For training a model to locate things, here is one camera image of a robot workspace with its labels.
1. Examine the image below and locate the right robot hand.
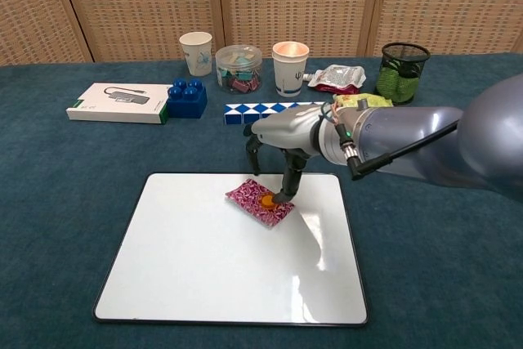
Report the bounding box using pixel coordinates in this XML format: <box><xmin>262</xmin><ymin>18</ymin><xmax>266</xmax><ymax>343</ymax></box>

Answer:
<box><xmin>244</xmin><ymin>104</ymin><xmax>328</xmax><ymax>205</ymax></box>

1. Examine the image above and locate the pink patterned packet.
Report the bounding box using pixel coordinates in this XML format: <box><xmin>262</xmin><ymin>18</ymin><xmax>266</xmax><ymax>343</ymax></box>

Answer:
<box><xmin>225</xmin><ymin>177</ymin><xmax>297</xmax><ymax>231</ymax></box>

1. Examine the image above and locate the silver red foil packet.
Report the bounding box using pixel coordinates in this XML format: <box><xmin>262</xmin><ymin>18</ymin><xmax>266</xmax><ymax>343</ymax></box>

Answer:
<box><xmin>302</xmin><ymin>63</ymin><xmax>368</xmax><ymax>95</ymax></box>

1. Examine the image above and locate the yellow snack package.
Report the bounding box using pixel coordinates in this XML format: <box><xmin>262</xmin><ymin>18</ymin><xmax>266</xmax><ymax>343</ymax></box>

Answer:
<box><xmin>331</xmin><ymin>92</ymin><xmax>394</xmax><ymax>109</ymax></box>

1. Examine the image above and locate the white board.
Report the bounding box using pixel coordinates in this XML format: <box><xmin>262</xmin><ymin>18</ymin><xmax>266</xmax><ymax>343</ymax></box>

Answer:
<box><xmin>92</xmin><ymin>172</ymin><xmax>369</xmax><ymax>328</ymax></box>

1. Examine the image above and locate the white paper cup orange inside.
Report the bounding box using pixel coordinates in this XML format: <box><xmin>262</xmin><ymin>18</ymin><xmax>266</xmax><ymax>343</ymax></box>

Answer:
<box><xmin>272</xmin><ymin>41</ymin><xmax>310</xmax><ymax>98</ymax></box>

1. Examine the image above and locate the blue white snake puzzle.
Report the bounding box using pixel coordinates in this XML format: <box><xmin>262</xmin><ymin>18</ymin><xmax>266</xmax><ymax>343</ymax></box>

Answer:
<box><xmin>223</xmin><ymin>101</ymin><xmax>328</xmax><ymax>126</ymax></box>

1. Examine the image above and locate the clear jar of binder clips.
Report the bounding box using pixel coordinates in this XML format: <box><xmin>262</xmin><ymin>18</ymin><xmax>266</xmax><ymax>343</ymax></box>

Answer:
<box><xmin>214</xmin><ymin>44</ymin><xmax>264</xmax><ymax>95</ymax></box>

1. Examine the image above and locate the green item in pen holder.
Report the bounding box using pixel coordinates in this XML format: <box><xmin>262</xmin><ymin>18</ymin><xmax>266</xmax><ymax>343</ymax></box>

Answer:
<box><xmin>375</xmin><ymin>58</ymin><xmax>420</xmax><ymax>104</ymax></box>

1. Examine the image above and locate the blue building block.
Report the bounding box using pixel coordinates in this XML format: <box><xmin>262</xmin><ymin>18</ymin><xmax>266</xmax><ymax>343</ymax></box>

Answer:
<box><xmin>166</xmin><ymin>77</ymin><xmax>208</xmax><ymax>119</ymax></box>

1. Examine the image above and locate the white paper cup floral print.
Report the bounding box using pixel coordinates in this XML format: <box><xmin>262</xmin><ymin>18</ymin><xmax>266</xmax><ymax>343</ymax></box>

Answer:
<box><xmin>178</xmin><ymin>31</ymin><xmax>214</xmax><ymax>77</ymax></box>

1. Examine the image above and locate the black mesh pen holder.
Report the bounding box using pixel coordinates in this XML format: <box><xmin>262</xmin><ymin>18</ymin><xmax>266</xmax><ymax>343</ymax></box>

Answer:
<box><xmin>381</xmin><ymin>42</ymin><xmax>431</xmax><ymax>105</ymax></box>

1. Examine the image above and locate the white usb hub box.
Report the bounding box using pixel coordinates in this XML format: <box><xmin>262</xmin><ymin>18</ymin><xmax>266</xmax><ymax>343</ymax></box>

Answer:
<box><xmin>65</xmin><ymin>82</ymin><xmax>173</xmax><ymax>125</ymax></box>

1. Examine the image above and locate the teal table cover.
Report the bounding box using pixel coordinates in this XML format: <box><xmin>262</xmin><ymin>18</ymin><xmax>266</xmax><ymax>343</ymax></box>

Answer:
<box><xmin>0</xmin><ymin>52</ymin><xmax>523</xmax><ymax>349</ymax></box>

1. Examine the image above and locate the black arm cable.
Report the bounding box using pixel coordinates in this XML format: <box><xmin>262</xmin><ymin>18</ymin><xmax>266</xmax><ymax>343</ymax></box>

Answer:
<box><xmin>334</xmin><ymin>118</ymin><xmax>466</xmax><ymax>181</ymax></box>

